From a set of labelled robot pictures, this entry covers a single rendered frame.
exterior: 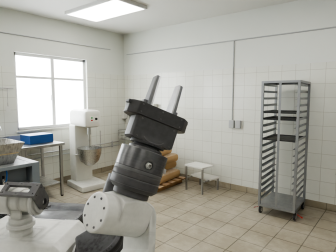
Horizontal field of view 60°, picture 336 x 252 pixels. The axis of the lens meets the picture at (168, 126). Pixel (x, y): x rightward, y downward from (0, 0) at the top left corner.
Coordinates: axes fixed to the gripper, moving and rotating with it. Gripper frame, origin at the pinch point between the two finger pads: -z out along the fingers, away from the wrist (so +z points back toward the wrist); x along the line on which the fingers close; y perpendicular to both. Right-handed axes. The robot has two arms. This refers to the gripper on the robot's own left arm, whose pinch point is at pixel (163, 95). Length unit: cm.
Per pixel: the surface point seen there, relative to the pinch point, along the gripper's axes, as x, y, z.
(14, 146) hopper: 31, 158, 25
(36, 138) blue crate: 26, 447, 19
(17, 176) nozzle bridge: 23, 167, 44
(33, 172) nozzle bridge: 15, 162, 38
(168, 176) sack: -200, 425, 11
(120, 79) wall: -89, 586, -161
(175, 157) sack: -207, 438, -27
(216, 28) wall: -178, 373, -256
